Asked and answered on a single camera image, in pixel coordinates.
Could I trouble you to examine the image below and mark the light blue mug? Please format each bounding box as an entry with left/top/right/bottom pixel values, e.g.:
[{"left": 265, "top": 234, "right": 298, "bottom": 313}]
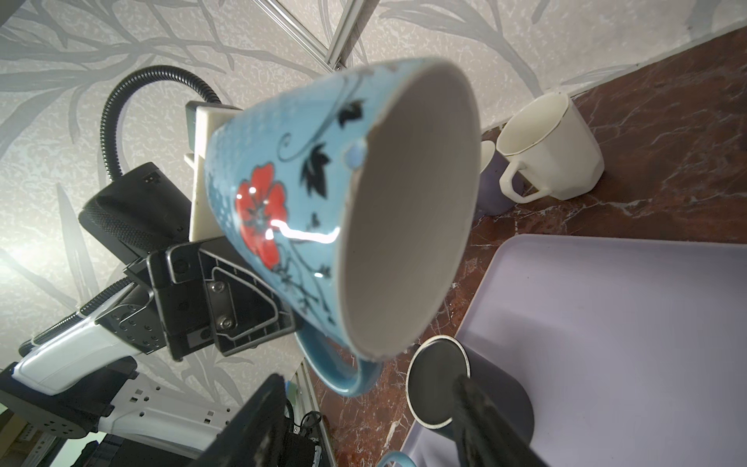
[{"left": 377, "top": 451, "right": 416, "bottom": 467}]

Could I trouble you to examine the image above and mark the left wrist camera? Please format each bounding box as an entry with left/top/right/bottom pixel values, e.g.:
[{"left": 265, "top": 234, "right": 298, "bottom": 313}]
[{"left": 183, "top": 100, "right": 243, "bottom": 243}]

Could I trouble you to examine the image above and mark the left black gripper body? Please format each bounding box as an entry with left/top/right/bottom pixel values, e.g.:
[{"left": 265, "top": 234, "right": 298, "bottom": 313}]
[{"left": 95, "top": 242, "right": 213, "bottom": 359}]

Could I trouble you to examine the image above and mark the aluminium frame rail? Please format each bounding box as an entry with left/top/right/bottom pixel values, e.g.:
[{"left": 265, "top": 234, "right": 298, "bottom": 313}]
[{"left": 255, "top": 0, "right": 379, "bottom": 72}]

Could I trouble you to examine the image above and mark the lavender mug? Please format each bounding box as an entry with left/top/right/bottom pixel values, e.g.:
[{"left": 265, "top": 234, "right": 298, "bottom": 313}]
[{"left": 476, "top": 140, "right": 516, "bottom": 216}]

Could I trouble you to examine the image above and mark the lavender plastic tray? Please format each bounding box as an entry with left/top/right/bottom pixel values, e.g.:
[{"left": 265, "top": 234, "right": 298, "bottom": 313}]
[{"left": 399, "top": 232, "right": 747, "bottom": 467}]

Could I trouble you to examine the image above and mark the black mug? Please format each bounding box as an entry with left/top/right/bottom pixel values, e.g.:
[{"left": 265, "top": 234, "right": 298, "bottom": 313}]
[{"left": 407, "top": 335, "right": 534, "bottom": 442}]

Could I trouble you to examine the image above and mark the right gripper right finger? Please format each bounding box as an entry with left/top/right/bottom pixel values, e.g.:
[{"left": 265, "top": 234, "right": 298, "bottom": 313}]
[{"left": 452, "top": 376, "right": 548, "bottom": 467}]

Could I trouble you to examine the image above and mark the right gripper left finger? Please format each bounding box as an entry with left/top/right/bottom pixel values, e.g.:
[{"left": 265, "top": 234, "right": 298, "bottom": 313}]
[{"left": 188, "top": 374, "right": 287, "bottom": 467}]

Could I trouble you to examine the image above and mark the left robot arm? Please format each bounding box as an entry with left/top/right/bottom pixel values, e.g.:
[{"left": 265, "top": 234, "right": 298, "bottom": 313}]
[{"left": 1, "top": 65, "right": 298, "bottom": 458}]

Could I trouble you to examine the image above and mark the blue dotted square mug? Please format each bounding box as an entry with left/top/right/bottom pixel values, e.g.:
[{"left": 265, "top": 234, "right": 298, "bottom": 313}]
[{"left": 204, "top": 58, "right": 480, "bottom": 397}]

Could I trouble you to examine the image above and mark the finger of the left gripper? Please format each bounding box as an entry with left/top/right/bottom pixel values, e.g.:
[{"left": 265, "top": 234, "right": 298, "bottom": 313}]
[{"left": 200, "top": 250, "right": 298, "bottom": 356}]

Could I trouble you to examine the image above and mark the white faceted mug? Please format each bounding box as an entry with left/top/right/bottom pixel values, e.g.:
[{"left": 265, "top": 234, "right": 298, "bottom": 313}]
[{"left": 496, "top": 93, "right": 605, "bottom": 204}]

